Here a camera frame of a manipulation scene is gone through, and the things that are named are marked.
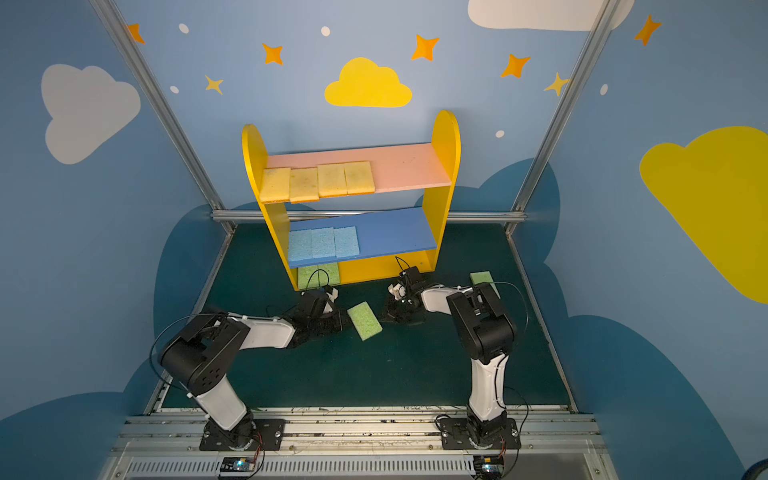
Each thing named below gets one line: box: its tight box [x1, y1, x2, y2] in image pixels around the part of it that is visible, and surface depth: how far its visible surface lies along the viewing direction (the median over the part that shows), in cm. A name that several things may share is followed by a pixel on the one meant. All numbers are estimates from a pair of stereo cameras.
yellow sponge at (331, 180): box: [317, 164, 348, 198], surface depth 75 cm
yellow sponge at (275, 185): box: [260, 167, 291, 203], surface depth 72 cm
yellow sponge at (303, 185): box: [289, 167, 320, 204], surface depth 73 cm
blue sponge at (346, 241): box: [333, 226, 360, 258], surface depth 98 cm
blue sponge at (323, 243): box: [311, 227, 336, 258], surface depth 98 cm
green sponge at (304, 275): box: [298, 265, 319, 290], surface depth 106 cm
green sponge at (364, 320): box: [347, 301, 383, 341], surface depth 95 cm
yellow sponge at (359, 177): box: [344, 161, 375, 195], surface depth 76 cm
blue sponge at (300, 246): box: [288, 230, 314, 261], surface depth 97 cm
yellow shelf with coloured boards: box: [242, 110, 461, 284], surface depth 87 cm
